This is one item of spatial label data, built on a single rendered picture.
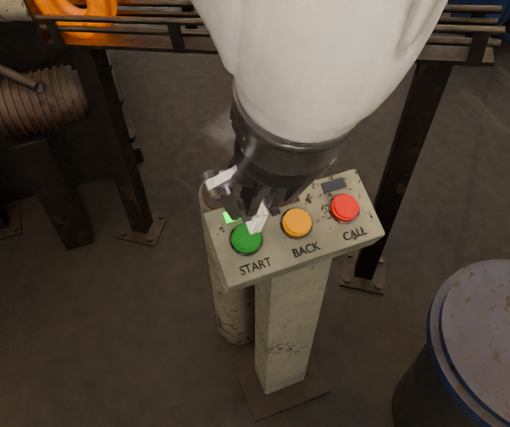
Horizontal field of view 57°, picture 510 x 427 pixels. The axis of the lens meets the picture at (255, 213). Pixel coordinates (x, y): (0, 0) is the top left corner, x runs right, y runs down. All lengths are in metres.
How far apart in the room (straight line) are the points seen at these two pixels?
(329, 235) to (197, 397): 0.64
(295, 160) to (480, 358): 0.57
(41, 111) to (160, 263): 0.53
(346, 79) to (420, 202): 1.33
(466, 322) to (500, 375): 0.09
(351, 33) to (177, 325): 1.10
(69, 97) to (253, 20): 0.88
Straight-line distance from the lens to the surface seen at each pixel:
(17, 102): 1.11
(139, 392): 1.21
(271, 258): 0.64
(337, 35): 0.21
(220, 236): 0.64
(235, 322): 1.10
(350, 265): 1.34
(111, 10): 0.95
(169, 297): 1.30
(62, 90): 1.10
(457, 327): 0.83
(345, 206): 0.67
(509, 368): 0.83
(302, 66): 0.23
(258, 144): 0.32
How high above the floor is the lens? 1.12
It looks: 51 degrees down
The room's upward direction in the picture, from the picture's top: straight up
